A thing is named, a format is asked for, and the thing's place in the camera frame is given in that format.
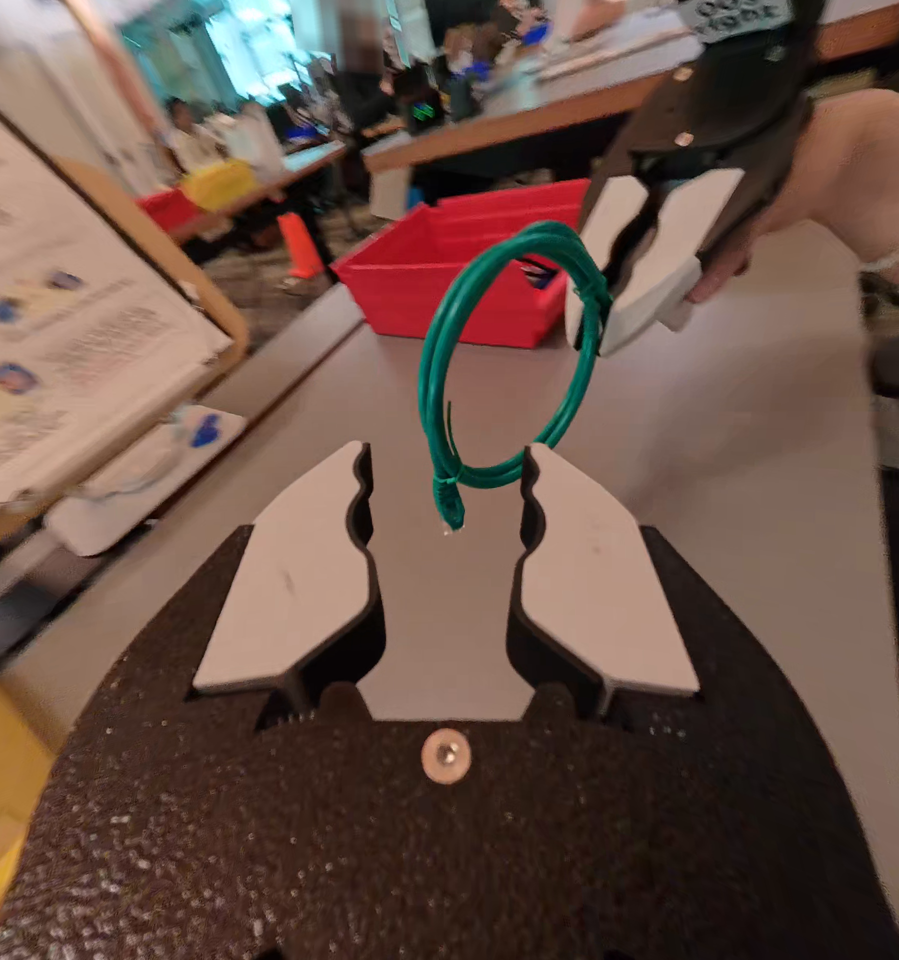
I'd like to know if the green ethernet cable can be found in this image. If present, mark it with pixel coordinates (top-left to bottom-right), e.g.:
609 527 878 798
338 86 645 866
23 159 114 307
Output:
417 222 616 534

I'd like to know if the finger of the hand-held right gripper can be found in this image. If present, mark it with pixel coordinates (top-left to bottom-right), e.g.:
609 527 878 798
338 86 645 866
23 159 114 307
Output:
600 167 748 360
564 176 650 357

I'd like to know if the stack of yellow bins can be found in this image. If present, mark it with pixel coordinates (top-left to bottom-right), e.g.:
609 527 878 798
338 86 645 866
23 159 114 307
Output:
180 159 259 211

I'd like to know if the small black display device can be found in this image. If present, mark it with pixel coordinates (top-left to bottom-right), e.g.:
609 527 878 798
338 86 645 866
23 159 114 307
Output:
397 90 448 133

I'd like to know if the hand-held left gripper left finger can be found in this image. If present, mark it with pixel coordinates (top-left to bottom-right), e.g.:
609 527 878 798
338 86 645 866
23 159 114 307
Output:
190 440 386 714

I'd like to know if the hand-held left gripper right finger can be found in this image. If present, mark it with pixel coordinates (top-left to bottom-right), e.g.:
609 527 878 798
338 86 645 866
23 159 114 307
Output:
507 443 703 721

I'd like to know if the printed instruction sheet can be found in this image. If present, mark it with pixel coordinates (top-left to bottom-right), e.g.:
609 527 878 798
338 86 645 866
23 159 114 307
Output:
0 90 233 519

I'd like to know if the white round disc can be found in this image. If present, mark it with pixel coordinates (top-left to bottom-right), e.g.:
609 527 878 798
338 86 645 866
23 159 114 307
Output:
87 432 181 504

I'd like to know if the person's right hand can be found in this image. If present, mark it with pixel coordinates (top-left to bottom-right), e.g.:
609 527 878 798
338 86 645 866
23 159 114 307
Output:
687 87 899 309

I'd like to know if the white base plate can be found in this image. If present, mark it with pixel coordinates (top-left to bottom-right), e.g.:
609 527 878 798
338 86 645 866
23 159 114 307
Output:
45 405 248 556

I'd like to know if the red plastic bin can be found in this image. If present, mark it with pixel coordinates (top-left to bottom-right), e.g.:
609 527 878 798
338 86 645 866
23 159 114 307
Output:
334 180 593 349
135 188 203 234

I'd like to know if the orange traffic cone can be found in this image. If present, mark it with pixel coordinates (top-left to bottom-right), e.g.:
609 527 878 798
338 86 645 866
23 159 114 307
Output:
277 210 328 286

